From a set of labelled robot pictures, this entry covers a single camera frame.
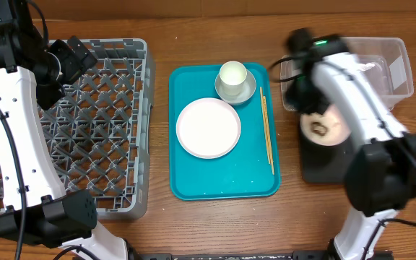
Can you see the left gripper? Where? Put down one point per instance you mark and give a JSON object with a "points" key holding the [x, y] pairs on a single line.
{"points": [[78, 66]]}

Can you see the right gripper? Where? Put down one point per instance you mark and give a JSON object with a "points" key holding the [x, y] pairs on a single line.
{"points": [[305, 100]]}

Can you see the brown food scrap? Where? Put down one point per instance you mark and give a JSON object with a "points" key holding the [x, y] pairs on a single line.
{"points": [[318, 128]]}

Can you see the white napkin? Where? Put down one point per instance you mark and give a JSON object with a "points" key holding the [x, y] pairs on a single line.
{"points": [[365, 67]]}

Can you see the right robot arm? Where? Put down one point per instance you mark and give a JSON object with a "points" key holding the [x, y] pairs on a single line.
{"points": [[381, 177]]}

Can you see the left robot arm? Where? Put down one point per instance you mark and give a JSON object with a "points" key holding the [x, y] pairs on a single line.
{"points": [[38, 210]]}

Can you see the wooden chopstick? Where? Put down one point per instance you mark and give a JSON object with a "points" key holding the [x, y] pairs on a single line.
{"points": [[272, 166], [266, 127]]}

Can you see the grey saucer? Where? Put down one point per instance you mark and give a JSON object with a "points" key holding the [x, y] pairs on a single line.
{"points": [[246, 92]]}

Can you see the black plastic tray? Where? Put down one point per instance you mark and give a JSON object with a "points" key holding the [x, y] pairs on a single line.
{"points": [[321, 164]]}

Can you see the white cup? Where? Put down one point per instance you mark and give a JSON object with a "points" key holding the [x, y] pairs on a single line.
{"points": [[232, 75]]}

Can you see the grey dish rack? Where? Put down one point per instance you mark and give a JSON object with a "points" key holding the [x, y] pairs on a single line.
{"points": [[97, 134]]}

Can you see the clear plastic bin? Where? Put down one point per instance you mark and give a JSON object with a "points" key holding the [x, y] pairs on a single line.
{"points": [[391, 78]]}

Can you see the teal plastic tray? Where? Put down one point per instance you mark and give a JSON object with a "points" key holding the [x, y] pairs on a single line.
{"points": [[244, 171]]}

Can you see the large white plate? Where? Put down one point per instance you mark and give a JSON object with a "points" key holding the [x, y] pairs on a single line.
{"points": [[208, 128]]}

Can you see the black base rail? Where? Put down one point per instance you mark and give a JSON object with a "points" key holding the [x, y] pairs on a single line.
{"points": [[298, 255]]}

